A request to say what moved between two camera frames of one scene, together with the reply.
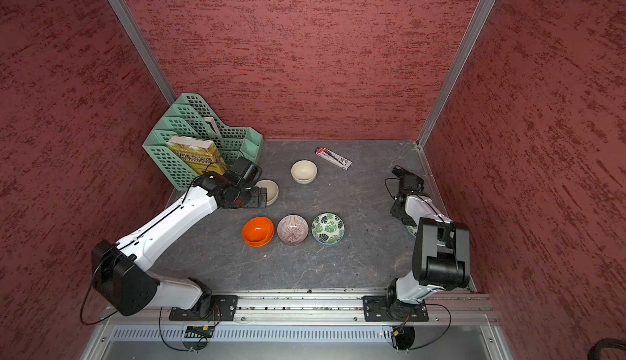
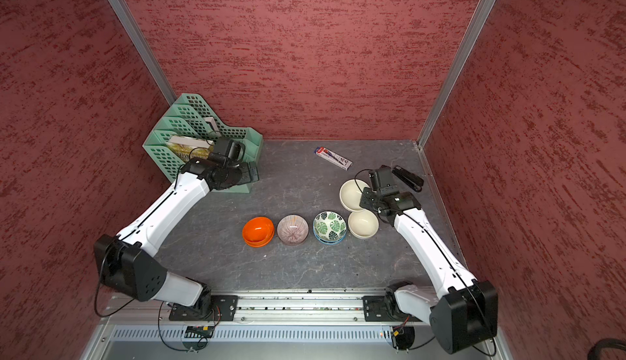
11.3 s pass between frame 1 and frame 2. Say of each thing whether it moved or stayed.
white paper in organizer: stayed
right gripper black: moved
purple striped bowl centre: stayed
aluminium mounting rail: stayed
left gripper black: moved
